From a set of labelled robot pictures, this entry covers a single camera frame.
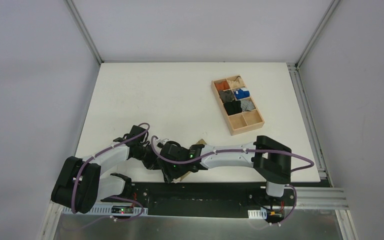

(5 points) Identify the olive and cream underwear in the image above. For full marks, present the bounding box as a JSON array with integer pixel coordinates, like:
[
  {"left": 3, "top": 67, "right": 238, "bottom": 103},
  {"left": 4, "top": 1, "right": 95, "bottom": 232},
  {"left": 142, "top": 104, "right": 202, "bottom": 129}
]
[{"left": 172, "top": 139, "right": 207, "bottom": 184}]

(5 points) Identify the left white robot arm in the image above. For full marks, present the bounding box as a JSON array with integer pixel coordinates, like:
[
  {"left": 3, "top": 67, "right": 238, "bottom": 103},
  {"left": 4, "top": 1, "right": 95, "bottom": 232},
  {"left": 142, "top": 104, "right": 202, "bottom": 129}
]
[{"left": 50, "top": 122, "right": 157, "bottom": 214}]

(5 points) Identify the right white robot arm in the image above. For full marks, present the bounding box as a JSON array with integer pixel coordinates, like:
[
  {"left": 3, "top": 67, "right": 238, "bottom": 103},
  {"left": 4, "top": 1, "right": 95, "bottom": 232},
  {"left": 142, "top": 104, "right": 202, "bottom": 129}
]
[{"left": 151, "top": 135, "right": 292, "bottom": 205}]

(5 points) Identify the black rolled underwear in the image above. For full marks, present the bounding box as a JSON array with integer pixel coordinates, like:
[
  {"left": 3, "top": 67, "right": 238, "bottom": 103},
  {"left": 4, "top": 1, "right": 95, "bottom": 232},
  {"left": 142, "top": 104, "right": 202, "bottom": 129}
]
[{"left": 223, "top": 100, "right": 242, "bottom": 116}]

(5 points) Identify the dark grey rolled underwear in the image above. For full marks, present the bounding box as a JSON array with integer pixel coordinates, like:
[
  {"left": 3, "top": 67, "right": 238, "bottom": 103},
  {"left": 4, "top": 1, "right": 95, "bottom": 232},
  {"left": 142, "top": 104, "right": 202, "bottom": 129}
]
[{"left": 218, "top": 89, "right": 235, "bottom": 104}]

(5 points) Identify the orange rolled underwear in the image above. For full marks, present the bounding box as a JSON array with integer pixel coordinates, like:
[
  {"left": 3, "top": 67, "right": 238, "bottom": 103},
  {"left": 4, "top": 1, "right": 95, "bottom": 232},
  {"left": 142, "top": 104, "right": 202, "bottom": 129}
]
[{"left": 214, "top": 80, "right": 230, "bottom": 92}]

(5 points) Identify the blue rolled underwear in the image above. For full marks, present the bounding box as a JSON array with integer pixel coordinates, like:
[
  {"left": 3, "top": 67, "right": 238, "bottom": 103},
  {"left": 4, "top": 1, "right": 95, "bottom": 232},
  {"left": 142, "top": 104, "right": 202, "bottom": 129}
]
[{"left": 233, "top": 87, "right": 250, "bottom": 100}]

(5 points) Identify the grey striped rolled underwear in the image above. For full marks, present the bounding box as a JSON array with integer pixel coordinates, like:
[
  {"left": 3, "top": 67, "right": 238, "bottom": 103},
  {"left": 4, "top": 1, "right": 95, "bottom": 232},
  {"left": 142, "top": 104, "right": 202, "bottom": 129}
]
[{"left": 240, "top": 99, "right": 256, "bottom": 112}]

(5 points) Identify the beige rolled underwear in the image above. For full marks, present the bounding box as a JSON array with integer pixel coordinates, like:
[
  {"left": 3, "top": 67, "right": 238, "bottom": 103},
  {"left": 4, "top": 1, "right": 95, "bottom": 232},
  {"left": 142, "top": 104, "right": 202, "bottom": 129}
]
[{"left": 226, "top": 75, "right": 245, "bottom": 89}]

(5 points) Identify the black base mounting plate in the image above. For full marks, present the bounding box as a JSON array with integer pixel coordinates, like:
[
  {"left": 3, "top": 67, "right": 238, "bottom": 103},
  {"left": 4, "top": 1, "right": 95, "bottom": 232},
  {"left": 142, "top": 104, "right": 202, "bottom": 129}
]
[{"left": 119, "top": 182, "right": 295, "bottom": 219}]

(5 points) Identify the wooden compartment box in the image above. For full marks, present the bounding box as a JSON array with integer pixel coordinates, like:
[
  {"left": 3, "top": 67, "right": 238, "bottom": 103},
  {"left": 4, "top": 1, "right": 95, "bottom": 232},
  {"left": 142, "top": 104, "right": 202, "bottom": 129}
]
[{"left": 211, "top": 75, "right": 265, "bottom": 136}]

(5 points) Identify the left white cable duct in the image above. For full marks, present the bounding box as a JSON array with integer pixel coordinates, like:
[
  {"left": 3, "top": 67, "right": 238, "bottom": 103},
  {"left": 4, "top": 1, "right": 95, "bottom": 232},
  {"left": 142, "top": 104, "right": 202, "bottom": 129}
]
[{"left": 61, "top": 204, "right": 149, "bottom": 217}]

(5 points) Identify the white cable duct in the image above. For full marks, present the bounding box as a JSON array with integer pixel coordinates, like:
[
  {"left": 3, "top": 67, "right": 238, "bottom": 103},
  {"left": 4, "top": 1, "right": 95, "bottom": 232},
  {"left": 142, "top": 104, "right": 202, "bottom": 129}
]
[
  {"left": 247, "top": 208, "right": 267, "bottom": 220},
  {"left": 61, "top": 204, "right": 149, "bottom": 217}
]

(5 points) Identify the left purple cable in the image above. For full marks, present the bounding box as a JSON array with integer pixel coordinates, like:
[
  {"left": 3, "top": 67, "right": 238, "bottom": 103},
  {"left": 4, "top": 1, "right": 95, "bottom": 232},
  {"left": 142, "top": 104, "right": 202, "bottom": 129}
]
[{"left": 70, "top": 122, "right": 151, "bottom": 222}]

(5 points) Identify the purple cable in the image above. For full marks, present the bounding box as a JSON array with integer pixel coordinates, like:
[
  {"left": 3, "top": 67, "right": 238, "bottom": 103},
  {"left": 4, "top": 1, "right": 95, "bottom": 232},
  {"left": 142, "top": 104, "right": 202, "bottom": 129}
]
[
  {"left": 70, "top": 122, "right": 151, "bottom": 222},
  {"left": 150, "top": 135, "right": 315, "bottom": 186}
]

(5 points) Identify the right white cable duct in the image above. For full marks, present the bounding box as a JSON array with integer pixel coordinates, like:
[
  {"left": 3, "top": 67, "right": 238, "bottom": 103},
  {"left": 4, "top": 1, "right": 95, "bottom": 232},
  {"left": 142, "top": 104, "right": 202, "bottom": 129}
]
[{"left": 247, "top": 208, "right": 267, "bottom": 220}]

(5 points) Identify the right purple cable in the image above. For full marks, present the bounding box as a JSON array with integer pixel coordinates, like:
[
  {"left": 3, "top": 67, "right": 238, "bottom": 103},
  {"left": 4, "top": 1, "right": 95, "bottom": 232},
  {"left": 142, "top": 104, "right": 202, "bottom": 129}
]
[{"left": 150, "top": 135, "right": 315, "bottom": 186}]

